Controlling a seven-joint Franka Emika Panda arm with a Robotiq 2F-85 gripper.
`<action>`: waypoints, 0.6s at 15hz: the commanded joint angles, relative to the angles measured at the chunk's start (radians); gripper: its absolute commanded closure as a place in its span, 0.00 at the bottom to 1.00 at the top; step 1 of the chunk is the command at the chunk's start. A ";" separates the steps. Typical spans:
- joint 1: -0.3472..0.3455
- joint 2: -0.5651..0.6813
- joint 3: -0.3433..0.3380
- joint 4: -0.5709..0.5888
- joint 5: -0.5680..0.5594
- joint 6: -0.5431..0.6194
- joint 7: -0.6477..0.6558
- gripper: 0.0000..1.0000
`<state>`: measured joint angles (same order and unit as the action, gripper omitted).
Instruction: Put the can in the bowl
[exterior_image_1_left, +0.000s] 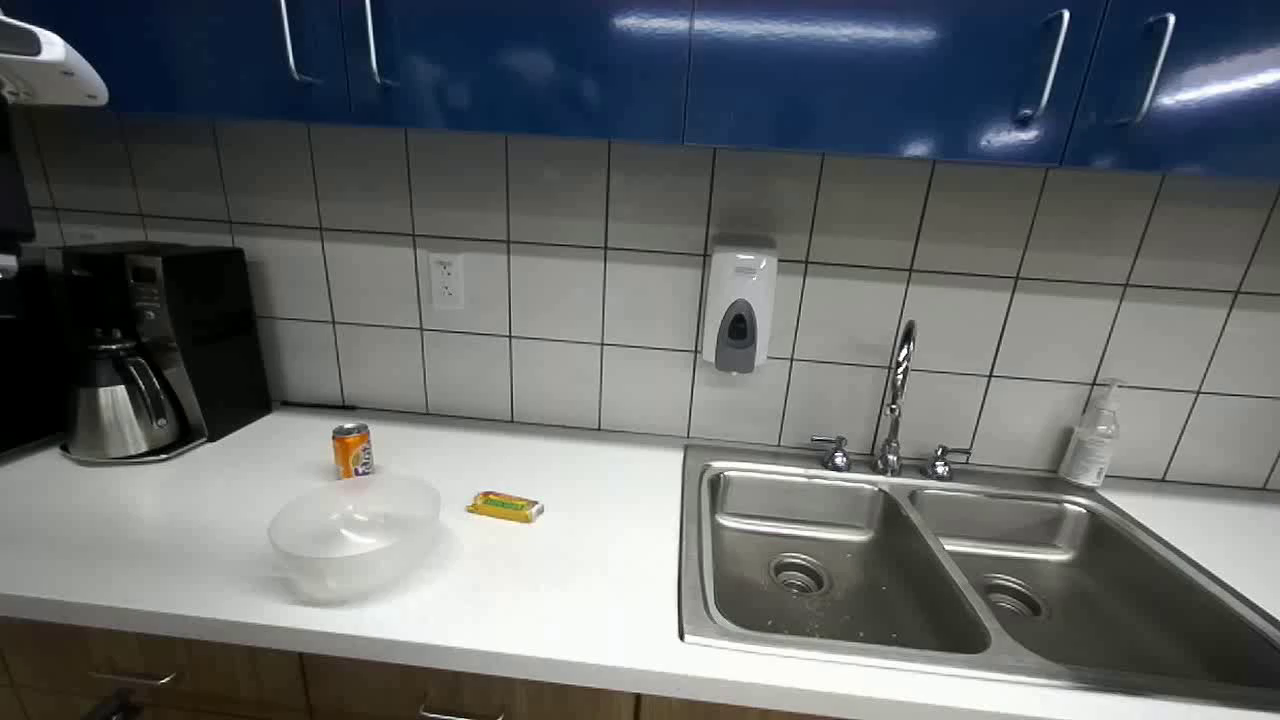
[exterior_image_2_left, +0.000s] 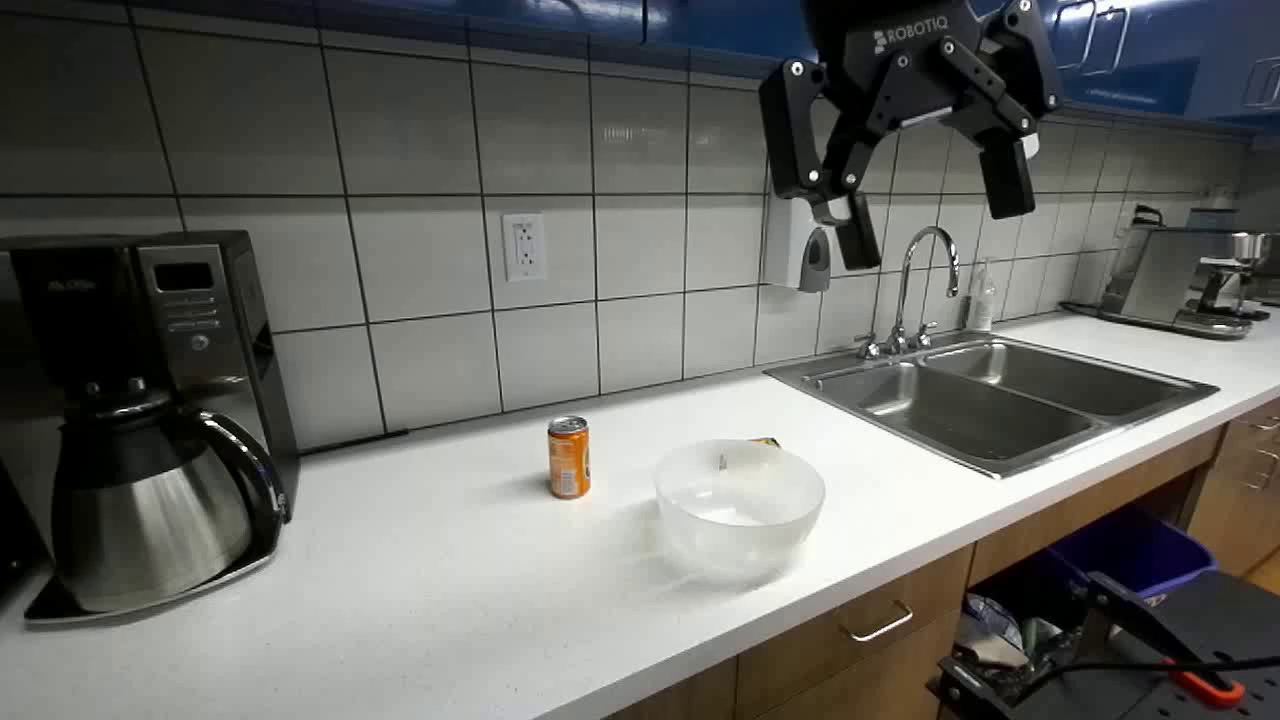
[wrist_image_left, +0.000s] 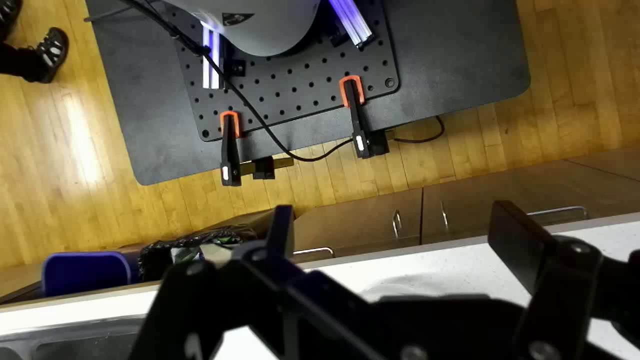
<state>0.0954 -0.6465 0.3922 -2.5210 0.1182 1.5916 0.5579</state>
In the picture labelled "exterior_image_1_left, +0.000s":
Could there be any white wall outlet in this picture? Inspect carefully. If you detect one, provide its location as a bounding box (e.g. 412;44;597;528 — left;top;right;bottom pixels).
420;251;474;322

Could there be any white wall soap dispenser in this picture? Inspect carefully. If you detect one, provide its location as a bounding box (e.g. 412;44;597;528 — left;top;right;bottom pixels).
702;236;780;377

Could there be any stainless steel double sink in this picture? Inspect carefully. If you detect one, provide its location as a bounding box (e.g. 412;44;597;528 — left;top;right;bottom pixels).
676;445;1280;714

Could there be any clear plastic bowl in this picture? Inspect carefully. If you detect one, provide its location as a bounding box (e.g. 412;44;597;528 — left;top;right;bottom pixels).
264;471;448;607

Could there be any chrome sink faucet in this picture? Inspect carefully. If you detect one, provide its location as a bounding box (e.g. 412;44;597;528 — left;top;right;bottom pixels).
871;318;921;476

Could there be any chrome faucet handle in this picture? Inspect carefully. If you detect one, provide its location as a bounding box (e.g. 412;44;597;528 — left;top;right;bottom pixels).
921;442;972;483
813;434;857;476

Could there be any black appliance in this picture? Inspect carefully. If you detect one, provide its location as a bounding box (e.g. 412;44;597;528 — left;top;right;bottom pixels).
0;266;73;463

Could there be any clear soap bottle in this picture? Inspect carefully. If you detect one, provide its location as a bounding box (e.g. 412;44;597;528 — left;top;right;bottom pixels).
1056;379;1123;493

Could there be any orange soda can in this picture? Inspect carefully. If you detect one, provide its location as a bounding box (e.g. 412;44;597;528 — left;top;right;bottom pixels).
328;422;376;483

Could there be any steel coffee carafe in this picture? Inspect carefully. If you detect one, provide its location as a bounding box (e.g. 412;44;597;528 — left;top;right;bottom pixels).
65;334;192;469

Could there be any black coffee maker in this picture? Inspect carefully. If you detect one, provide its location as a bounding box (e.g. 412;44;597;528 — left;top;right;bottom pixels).
51;239;277;469

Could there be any wooden drawer front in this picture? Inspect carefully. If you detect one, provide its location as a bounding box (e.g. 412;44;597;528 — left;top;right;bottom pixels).
0;614;313;720
302;652;639;720

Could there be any silver cabinet door handle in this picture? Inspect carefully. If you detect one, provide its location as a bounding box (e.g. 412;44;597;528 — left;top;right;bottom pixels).
273;0;326;88
1137;7;1183;129
357;0;394;88
1018;3;1077;129

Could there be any blue cabinet door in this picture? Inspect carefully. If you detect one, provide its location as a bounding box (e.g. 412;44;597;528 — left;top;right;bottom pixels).
0;0;332;133
326;0;698;149
683;0;1112;171
1064;0;1280;186

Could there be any yellow snack packet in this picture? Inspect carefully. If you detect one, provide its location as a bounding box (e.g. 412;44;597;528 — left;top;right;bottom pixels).
466;489;548;528

